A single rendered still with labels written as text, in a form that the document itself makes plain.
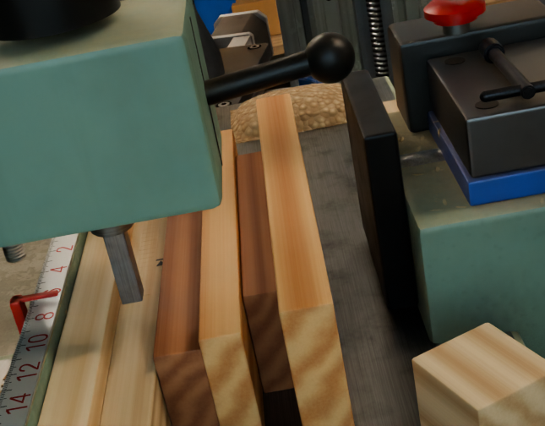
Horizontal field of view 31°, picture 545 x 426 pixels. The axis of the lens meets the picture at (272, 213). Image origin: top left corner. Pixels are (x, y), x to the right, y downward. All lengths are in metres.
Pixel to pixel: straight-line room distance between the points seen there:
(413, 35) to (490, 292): 0.14
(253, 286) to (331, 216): 0.16
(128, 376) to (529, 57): 0.24
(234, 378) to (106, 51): 0.14
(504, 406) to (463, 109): 0.13
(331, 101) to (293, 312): 0.37
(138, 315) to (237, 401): 0.07
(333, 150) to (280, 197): 0.22
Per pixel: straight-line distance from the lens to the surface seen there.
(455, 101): 0.43
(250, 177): 0.51
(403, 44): 0.49
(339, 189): 0.60
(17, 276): 2.65
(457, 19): 0.48
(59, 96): 0.35
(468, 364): 0.37
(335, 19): 1.12
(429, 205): 0.43
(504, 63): 0.45
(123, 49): 0.35
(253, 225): 0.46
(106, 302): 0.43
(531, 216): 0.42
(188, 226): 0.48
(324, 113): 0.70
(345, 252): 0.53
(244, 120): 0.71
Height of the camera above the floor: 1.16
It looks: 26 degrees down
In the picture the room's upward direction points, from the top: 11 degrees counter-clockwise
